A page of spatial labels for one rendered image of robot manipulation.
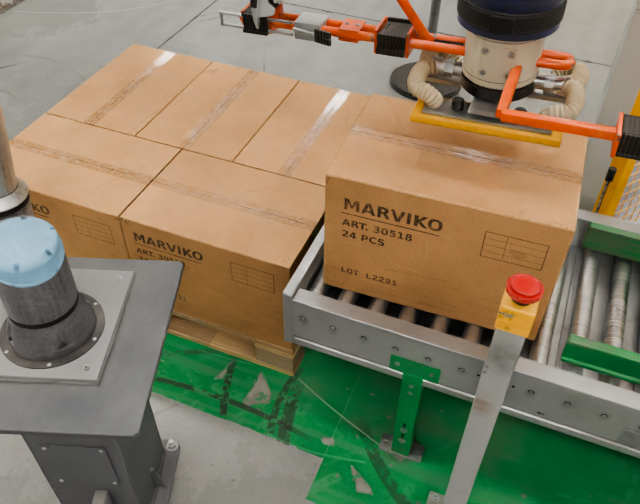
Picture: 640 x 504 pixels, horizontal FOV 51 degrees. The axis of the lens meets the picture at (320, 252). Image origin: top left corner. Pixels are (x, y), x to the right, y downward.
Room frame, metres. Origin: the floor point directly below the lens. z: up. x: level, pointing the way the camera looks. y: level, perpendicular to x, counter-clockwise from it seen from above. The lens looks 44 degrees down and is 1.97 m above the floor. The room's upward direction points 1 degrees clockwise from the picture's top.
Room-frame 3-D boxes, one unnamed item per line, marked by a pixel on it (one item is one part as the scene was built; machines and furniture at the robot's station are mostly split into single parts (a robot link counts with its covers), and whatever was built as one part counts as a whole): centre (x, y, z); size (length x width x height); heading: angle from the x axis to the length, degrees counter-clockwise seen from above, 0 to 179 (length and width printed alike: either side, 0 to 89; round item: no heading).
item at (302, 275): (1.55, -0.04, 0.58); 0.70 x 0.03 x 0.06; 158
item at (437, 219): (1.41, -0.36, 0.75); 0.60 x 0.40 x 0.40; 71
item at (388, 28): (1.50, -0.17, 1.22); 0.10 x 0.08 x 0.06; 159
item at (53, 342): (0.97, 0.60, 0.82); 0.19 x 0.19 x 0.10
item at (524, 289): (0.87, -0.39, 1.02); 0.07 x 0.07 x 0.04
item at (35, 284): (0.98, 0.61, 0.96); 0.17 x 0.15 x 0.18; 41
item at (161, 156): (2.07, 0.46, 0.34); 1.20 x 1.00 x 0.40; 68
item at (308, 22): (1.57, 0.03, 1.21); 0.07 x 0.07 x 0.04; 69
